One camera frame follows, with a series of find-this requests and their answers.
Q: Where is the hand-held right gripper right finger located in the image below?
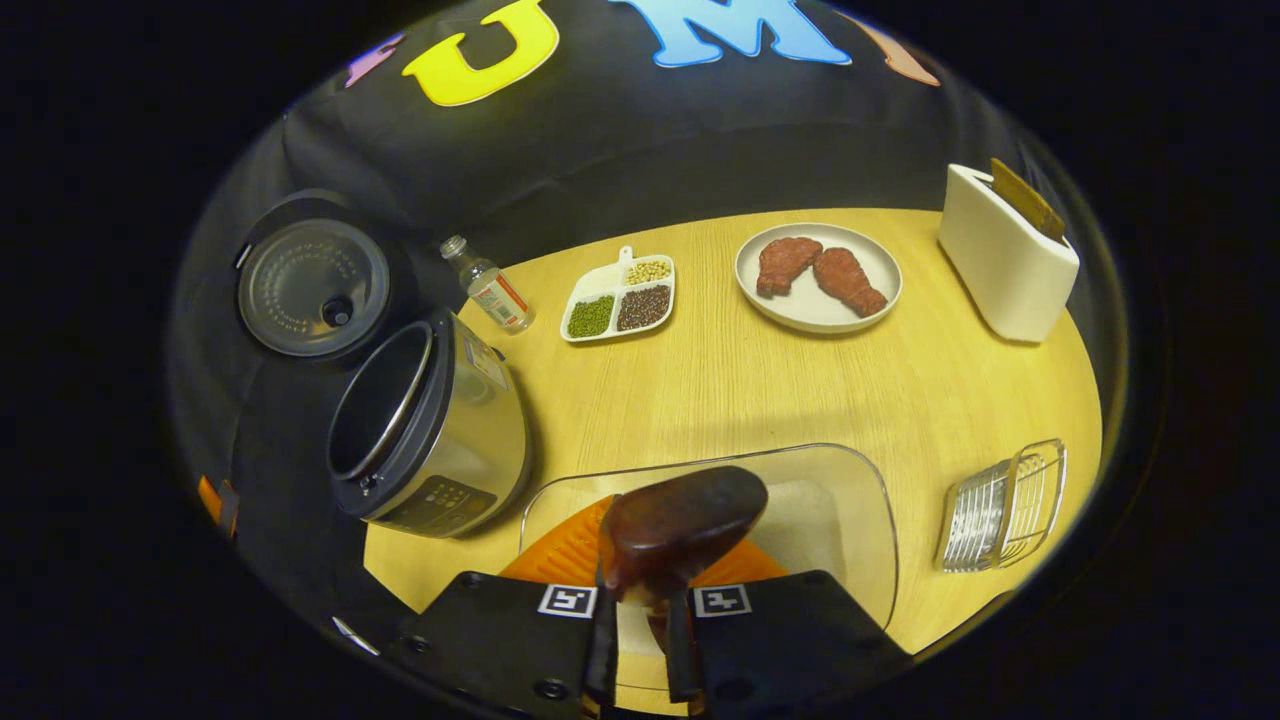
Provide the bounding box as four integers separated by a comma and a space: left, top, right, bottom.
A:
665, 540, 916, 720

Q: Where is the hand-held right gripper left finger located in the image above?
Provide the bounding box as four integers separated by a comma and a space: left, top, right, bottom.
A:
385, 495, 621, 720

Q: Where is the brown wooden spoon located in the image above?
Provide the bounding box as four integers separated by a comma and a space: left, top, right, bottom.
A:
598, 465, 769, 651

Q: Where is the black silver rice cooker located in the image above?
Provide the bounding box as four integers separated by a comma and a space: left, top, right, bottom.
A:
235, 190, 533, 539

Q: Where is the metal wire chopstick holder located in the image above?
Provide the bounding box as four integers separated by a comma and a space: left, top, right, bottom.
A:
935, 438, 1068, 574

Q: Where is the small clear glass bottle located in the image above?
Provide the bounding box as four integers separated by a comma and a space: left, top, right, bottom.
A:
440, 235, 534, 334

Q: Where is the white divided bean dish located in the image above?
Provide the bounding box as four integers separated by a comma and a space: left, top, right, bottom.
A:
560, 246, 677, 344

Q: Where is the white round plate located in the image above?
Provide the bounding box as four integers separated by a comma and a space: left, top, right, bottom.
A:
734, 222, 903, 334

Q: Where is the red-brown meat piece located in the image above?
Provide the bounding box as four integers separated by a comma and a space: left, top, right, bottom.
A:
756, 236, 824, 298
813, 247, 889, 318

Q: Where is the white toaster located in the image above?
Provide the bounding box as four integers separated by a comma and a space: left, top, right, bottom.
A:
937, 163, 1081, 344

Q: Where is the black backdrop cloth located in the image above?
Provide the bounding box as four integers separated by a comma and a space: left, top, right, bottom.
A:
165, 0, 1101, 641

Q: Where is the brown toast slice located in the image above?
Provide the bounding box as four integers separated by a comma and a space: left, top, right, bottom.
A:
990, 158, 1067, 244

